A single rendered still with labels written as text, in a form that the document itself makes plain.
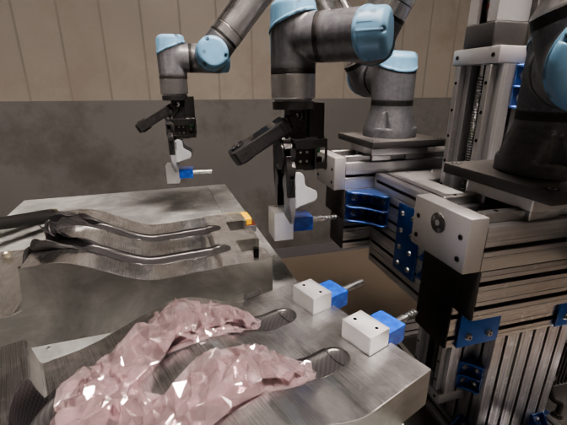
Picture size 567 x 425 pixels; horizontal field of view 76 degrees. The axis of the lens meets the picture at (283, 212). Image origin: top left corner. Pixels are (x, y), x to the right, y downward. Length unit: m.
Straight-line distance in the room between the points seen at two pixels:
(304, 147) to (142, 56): 1.78
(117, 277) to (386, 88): 0.80
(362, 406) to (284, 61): 0.49
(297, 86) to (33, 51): 1.95
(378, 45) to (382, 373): 0.44
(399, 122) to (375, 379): 0.75
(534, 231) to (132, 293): 0.63
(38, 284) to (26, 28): 1.92
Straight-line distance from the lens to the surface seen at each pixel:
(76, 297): 0.65
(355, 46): 0.59
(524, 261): 0.70
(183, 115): 1.11
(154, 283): 0.63
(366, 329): 0.50
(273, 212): 0.67
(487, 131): 0.93
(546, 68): 0.56
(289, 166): 0.62
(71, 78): 2.38
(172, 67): 1.08
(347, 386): 0.46
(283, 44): 0.63
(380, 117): 1.07
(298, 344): 0.51
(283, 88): 0.62
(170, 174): 1.12
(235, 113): 2.34
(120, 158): 2.37
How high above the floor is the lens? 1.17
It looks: 19 degrees down
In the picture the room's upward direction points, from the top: straight up
